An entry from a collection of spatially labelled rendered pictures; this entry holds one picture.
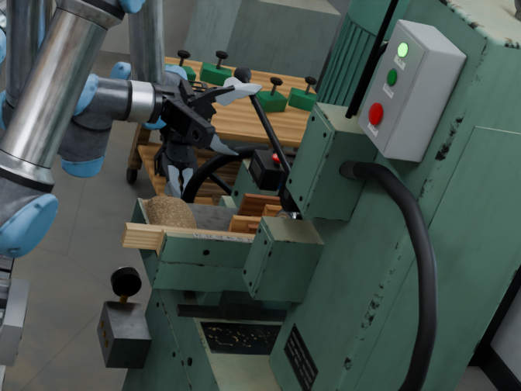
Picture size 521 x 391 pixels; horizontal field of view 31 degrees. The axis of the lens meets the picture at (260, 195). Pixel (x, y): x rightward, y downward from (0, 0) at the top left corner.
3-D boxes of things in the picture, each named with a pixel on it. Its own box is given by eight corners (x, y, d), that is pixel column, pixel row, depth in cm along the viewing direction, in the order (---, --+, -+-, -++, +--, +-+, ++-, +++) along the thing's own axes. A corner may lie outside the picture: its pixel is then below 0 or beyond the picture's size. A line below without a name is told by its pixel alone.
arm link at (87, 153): (56, 147, 180) (67, 97, 175) (108, 170, 179) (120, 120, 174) (35, 162, 174) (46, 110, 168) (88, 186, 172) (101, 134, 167)
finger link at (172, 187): (173, 212, 218) (170, 176, 222) (182, 201, 213) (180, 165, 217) (160, 210, 216) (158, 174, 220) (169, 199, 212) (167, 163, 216)
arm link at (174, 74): (147, 74, 231) (177, 83, 236) (149, 113, 227) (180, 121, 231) (162, 58, 226) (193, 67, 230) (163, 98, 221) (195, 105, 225)
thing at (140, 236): (387, 263, 188) (394, 247, 186) (391, 268, 187) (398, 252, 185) (120, 240, 166) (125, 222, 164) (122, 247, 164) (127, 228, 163)
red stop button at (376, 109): (370, 119, 128) (378, 99, 127) (379, 129, 126) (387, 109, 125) (364, 117, 128) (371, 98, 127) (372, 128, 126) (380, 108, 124)
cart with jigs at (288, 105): (264, 189, 398) (313, 52, 369) (313, 270, 354) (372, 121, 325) (115, 174, 371) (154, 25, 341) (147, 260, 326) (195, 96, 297)
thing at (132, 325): (132, 330, 204) (140, 301, 200) (143, 369, 194) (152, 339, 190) (94, 329, 200) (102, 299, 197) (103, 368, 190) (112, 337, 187)
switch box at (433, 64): (392, 128, 135) (434, 25, 127) (422, 164, 127) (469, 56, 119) (354, 122, 132) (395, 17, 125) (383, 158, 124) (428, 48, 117)
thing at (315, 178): (329, 191, 150) (361, 108, 144) (350, 222, 143) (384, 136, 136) (281, 185, 147) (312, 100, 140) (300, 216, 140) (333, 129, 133)
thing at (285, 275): (288, 278, 161) (311, 219, 155) (301, 303, 155) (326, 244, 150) (237, 274, 157) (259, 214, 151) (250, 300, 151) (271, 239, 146)
